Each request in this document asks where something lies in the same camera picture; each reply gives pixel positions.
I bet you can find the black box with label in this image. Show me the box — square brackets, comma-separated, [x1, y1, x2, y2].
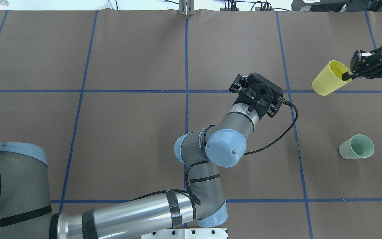
[291, 0, 347, 12]

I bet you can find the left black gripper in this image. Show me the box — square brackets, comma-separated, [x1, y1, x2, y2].
[228, 73, 284, 118]

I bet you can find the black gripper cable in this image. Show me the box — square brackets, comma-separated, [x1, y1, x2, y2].
[184, 100, 299, 204]

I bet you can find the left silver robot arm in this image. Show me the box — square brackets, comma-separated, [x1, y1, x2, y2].
[0, 73, 290, 239]

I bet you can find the green plastic cup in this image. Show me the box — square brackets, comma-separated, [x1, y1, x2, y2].
[338, 134, 375, 159]

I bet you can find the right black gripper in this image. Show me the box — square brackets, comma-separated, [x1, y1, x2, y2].
[342, 45, 382, 81]

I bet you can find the yellow plastic cup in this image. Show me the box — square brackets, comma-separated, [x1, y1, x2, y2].
[312, 60, 352, 96]

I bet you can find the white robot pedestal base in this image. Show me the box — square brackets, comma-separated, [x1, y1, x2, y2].
[140, 228, 228, 239]

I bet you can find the aluminium frame post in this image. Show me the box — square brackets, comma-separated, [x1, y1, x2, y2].
[178, 0, 195, 16]

